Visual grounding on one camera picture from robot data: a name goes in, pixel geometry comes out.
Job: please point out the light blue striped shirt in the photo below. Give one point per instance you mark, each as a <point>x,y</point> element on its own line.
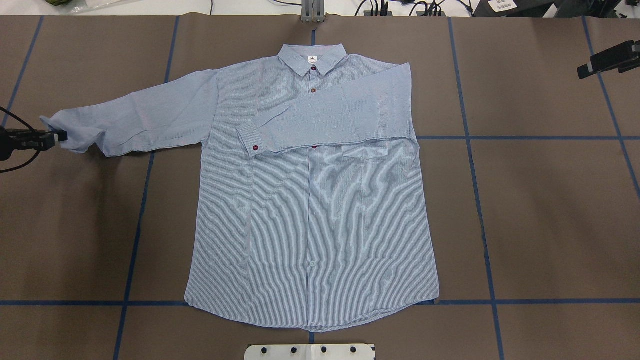
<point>311,209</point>

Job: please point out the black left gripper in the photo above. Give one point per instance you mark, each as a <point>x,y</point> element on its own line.
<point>31,140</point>

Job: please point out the aluminium frame post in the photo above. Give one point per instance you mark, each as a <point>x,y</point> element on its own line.
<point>313,11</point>

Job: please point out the left grey USB hub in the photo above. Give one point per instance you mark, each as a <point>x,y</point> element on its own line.
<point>377,13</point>

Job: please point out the grey usb hub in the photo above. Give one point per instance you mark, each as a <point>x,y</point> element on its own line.
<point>434,12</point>
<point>377,13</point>

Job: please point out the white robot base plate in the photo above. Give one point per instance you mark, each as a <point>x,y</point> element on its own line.
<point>335,351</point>

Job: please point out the right grey USB hub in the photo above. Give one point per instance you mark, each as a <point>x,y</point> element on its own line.
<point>434,12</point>

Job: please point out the folded green cloth pouch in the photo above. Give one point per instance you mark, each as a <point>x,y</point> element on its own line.
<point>57,3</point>

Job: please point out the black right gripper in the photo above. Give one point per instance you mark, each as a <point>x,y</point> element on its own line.
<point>611,58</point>

